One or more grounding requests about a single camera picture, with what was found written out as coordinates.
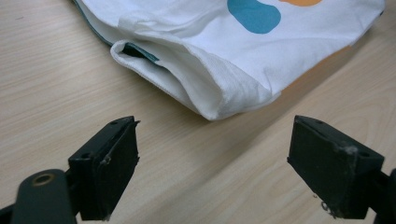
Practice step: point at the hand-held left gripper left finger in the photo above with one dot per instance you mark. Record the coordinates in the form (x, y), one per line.
(102, 174)

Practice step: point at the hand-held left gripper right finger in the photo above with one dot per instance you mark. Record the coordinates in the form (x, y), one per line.
(330, 168)

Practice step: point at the white tote bag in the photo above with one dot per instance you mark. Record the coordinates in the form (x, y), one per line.
(236, 62)

